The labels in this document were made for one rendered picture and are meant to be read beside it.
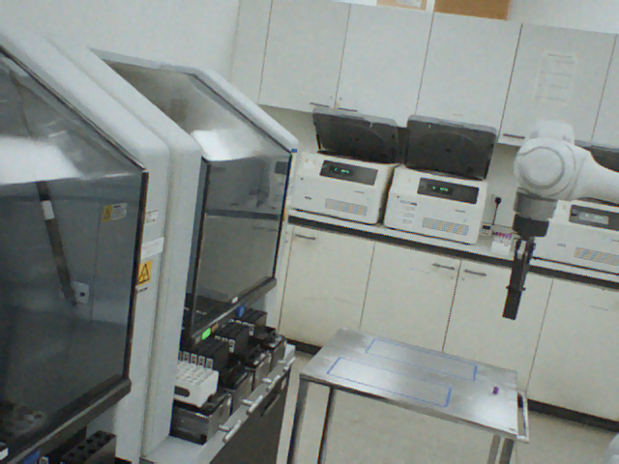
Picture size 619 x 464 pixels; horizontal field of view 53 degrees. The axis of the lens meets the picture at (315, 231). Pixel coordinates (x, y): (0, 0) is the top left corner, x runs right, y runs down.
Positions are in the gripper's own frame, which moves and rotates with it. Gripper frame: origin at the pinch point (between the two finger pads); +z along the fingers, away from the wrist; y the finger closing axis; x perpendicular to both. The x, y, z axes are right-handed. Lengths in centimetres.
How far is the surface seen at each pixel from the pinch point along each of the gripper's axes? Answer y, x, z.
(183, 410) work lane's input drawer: -31, 64, 39
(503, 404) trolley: 30.9, 0.0, 37.2
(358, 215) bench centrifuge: 197, 122, 24
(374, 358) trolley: 33, 40, 37
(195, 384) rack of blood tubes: -28, 64, 33
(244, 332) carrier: 6, 72, 32
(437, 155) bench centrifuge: 247, 95, -16
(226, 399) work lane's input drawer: -20, 59, 39
